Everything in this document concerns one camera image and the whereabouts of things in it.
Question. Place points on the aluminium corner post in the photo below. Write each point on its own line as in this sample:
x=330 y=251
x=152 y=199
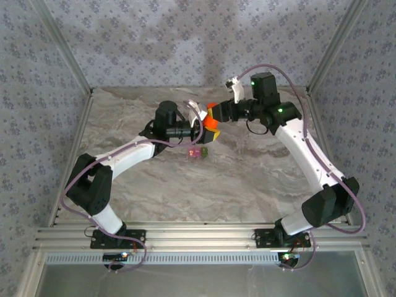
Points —
x=65 y=46
x=334 y=46

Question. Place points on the aluminium side rail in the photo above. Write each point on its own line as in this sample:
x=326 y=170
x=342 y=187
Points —
x=82 y=123
x=318 y=123

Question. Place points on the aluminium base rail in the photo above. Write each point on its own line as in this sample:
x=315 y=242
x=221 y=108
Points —
x=201 y=235

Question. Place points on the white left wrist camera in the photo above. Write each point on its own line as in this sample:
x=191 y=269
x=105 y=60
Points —
x=196 y=109

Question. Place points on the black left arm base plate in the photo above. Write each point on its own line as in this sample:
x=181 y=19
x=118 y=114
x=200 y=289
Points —
x=96 y=242

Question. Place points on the grey metal sheet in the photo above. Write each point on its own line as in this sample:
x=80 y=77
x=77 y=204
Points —
x=201 y=281

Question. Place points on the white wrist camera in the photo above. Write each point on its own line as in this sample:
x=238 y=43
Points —
x=235 y=88
x=196 y=109

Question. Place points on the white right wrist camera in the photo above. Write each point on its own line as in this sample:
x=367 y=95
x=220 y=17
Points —
x=235 y=88

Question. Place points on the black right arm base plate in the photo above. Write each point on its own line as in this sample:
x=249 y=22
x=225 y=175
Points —
x=263 y=242

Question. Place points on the pink green pill organizer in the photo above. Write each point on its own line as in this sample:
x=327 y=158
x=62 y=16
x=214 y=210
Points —
x=195 y=153

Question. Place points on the orange pill bottle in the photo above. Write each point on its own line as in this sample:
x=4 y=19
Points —
x=210 y=122

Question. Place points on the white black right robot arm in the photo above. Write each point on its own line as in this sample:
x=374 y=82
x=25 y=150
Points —
x=297 y=145

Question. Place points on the small circuit board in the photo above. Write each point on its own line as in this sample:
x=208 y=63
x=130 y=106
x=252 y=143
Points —
x=290 y=256
x=114 y=256

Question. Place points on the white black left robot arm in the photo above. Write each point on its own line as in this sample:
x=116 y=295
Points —
x=133 y=153

